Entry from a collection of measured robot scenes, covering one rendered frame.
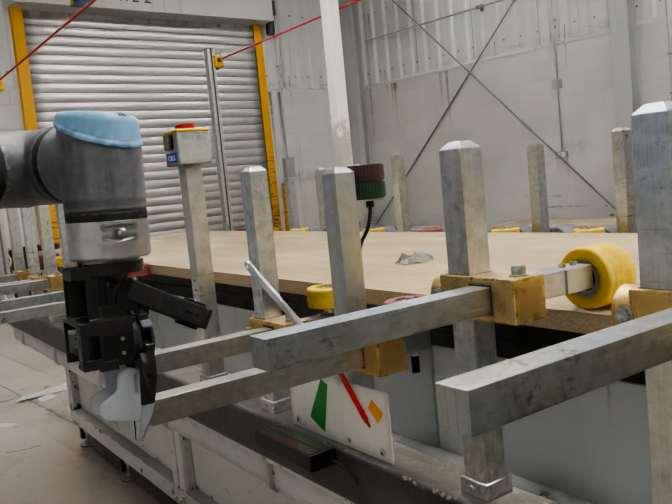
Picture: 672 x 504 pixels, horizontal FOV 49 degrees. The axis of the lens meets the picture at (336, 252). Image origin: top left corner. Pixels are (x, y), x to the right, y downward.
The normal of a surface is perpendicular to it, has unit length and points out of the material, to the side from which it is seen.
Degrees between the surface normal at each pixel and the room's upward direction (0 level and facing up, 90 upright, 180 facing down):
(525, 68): 90
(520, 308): 90
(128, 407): 93
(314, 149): 90
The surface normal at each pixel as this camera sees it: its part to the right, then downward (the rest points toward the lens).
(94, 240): -0.02, 0.08
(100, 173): 0.28, 0.06
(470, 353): -0.81, 0.14
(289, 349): 0.57, 0.03
